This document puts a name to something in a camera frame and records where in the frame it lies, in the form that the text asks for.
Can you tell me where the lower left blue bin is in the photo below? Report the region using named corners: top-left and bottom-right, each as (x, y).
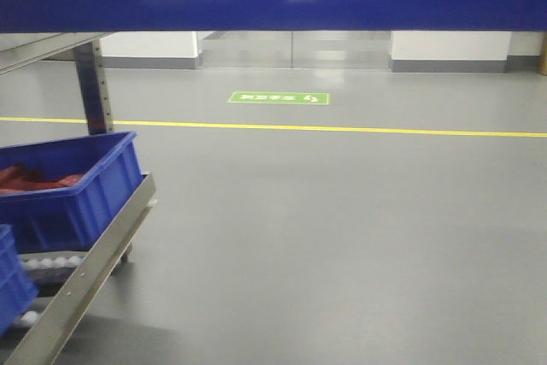
top-left (1, 132), bottom-right (144, 254)

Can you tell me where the lower right blue bin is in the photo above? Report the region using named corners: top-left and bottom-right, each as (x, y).
top-left (1, 224), bottom-right (38, 336)

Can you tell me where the green floor sign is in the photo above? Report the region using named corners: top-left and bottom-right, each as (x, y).
top-left (227, 91), bottom-right (331, 105)

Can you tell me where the white roller track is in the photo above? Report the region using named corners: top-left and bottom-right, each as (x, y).
top-left (12, 197), bottom-right (157, 332)

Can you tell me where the red snack package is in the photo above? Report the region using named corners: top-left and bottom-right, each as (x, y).
top-left (1, 164), bottom-right (84, 195)

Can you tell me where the yellow floor line tape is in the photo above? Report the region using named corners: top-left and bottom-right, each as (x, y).
top-left (1, 116), bottom-right (546, 139)

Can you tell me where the upper steel rack shelf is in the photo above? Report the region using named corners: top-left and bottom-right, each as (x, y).
top-left (1, 32), bottom-right (112, 74)

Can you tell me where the steel rack upright post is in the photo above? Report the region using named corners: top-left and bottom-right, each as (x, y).
top-left (73, 39), bottom-right (114, 135)

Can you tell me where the stainless steel rack rail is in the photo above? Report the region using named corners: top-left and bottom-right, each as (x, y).
top-left (4, 173), bottom-right (156, 364)

